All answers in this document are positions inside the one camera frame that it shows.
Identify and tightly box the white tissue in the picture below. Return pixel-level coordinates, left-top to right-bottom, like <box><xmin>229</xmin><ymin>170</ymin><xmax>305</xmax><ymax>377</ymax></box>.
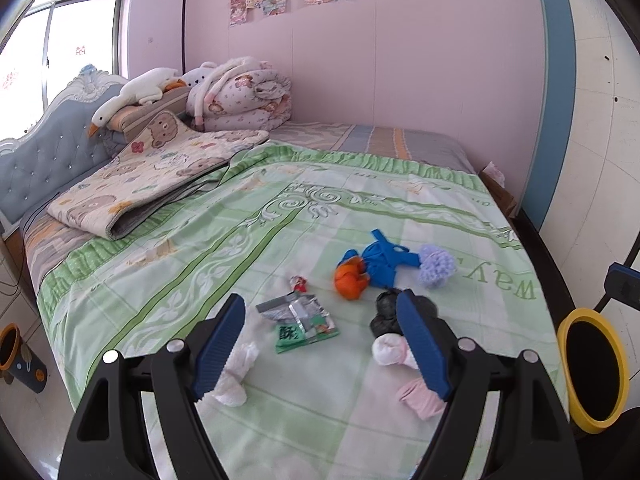
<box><xmin>213</xmin><ymin>342</ymin><xmax>259</xmax><ymax>408</ymax></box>

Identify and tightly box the white goose plush toy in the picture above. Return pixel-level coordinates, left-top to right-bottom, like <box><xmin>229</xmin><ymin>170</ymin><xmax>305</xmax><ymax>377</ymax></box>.
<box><xmin>87</xmin><ymin>67</ymin><xmax>186</xmax><ymax>138</ymax></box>

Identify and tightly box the blue rubber glove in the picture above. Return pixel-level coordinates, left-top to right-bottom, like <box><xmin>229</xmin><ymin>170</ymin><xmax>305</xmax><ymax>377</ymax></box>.
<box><xmin>340</xmin><ymin>229</ymin><xmax>420</xmax><ymax>289</ymax></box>

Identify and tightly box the orange trash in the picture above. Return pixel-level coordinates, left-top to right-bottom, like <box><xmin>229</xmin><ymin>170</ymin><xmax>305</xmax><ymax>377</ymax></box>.
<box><xmin>333</xmin><ymin>256</ymin><xmax>370</xmax><ymax>301</ymax></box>

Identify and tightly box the small red candy wrapper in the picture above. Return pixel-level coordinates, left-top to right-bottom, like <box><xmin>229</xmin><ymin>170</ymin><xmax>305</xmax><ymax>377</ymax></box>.
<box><xmin>290</xmin><ymin>275</ymin><xmax>308</xmax><ymax>294</ymax></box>

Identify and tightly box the striped pillow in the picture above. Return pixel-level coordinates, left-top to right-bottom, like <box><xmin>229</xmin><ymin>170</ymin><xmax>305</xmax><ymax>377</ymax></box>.
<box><xmin>107</xmin><ymin>87</ymin><xmax>190</xmax><ymax>143</ymax></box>

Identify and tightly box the green silver snack wrapper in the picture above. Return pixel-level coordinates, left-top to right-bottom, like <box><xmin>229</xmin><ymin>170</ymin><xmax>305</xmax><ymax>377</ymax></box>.
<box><xmin>256</xmin><ymin>290</ymin><xmax>340</xmax><ymax>354</ymax></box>

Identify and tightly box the white bear plush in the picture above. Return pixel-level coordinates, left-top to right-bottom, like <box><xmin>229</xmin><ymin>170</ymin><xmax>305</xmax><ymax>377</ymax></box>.
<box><xmin>180</xmin><ymin>62</ymin><xmax>217</xmax><ymax>87</ymax></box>

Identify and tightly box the rolled pink floral comforter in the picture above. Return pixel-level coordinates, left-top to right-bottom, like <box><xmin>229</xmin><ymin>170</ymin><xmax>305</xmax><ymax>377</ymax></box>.
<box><xmin>186</xmin><ymin>56</ymin><xmax>293</xmax><ymax>131</ymax></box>

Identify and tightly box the green patterned bed quilt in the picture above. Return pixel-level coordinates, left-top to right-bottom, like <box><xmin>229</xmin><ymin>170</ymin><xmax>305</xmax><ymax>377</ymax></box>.
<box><xmin>37</xmin><ymin>142</ymin><xmax>566</xmax><ymax>479</ymax></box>

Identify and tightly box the brown cardboard box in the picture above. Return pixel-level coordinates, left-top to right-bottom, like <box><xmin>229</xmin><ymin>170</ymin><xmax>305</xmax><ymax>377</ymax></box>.
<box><xmin>478</xmin><ymin>162</ymin><xmax>518</xmax><ymax>219</ymax></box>

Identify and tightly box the black plastic bag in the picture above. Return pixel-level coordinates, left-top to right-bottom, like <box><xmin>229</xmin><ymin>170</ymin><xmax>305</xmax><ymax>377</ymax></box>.
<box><xmin>370</xmin><ymin>288</ymin><xmax>440</xmax><ymax>338</ymax></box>

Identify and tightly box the yellow rimmed black trash bin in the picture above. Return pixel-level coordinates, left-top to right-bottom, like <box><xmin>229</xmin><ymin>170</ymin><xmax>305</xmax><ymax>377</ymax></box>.
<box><xmin>556</xmin><ymin>308</ymin><xmax>629</xmax><ymax>434</ymax></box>

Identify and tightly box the white pink sock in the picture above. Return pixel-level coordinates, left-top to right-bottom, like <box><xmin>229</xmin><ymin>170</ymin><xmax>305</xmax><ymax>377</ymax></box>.
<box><xmin>372</xmin><ymin>333</ymin><xmax>418</xmax><ymax>370</ymax></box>

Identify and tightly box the purple fluffy sponge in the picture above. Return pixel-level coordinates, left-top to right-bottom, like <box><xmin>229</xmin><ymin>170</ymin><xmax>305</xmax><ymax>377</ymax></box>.
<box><xmin>419</xmin><ymin>244</ymin><xmax>457</xmax><ymax>288</ymax></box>

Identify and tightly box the folded bear print blanket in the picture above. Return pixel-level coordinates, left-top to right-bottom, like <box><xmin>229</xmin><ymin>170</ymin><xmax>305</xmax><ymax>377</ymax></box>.
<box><xmin>47</xmin><ymin>112</ymin><xmax>268</xmax><ymax>240</ymax></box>

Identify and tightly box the window with metal frame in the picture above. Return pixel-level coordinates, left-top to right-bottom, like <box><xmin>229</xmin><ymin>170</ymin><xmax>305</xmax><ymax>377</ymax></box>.
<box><xmin>1</xmin><ymin>0</ymin><xmax>122</xmax><ymax>140</ymax></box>

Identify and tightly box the dark orange rimmed cup bin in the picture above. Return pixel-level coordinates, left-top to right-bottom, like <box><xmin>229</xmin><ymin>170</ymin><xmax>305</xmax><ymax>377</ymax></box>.
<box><xmin>0</xmin><ymin>323</ymin><xmax>48</xmax><ymax>393</ymax></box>

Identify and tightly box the blue tufted headboard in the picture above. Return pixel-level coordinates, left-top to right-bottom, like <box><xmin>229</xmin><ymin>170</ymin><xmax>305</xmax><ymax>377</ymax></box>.
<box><xmin>1</xmin><ymin>65</ymin><xmax>126</xmax><ymax>232</ymax></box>

